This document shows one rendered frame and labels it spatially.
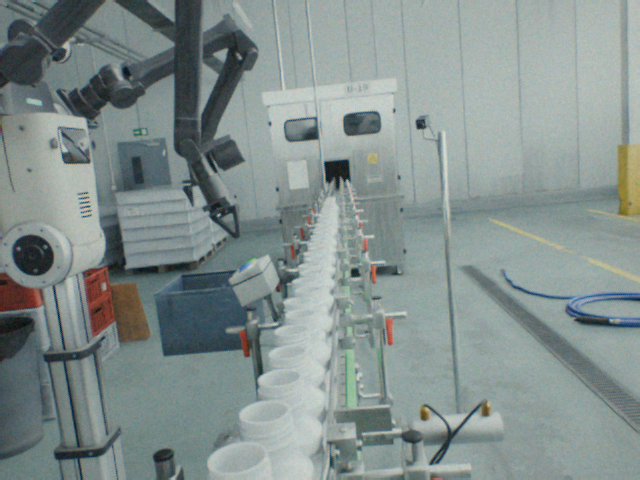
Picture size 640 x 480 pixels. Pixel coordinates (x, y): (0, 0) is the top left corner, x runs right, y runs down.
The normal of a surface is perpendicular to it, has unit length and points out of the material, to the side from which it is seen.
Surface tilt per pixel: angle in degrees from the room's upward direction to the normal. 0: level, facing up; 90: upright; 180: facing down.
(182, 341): 90
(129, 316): 100
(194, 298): 90
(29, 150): 90
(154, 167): 90
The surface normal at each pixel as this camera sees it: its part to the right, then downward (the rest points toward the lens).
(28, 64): 0.23, 0.50
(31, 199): -0.02, 0.33
